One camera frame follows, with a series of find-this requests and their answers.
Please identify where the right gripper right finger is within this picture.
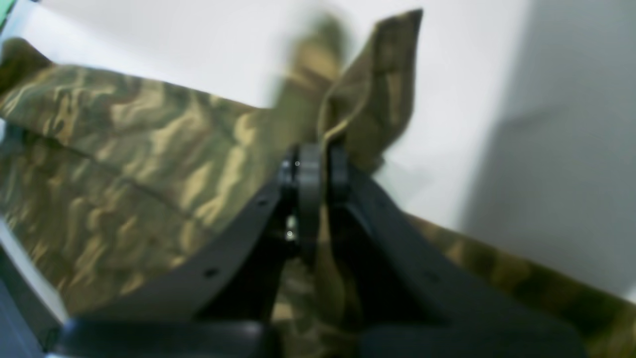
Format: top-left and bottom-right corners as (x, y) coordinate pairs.
(327, 146), (587, 358)

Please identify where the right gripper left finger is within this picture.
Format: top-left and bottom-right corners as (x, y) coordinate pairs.
(52, 144), (322, 358)

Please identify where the camouflage T-shirt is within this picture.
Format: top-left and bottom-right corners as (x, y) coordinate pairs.
(1, 8), (635, 358)

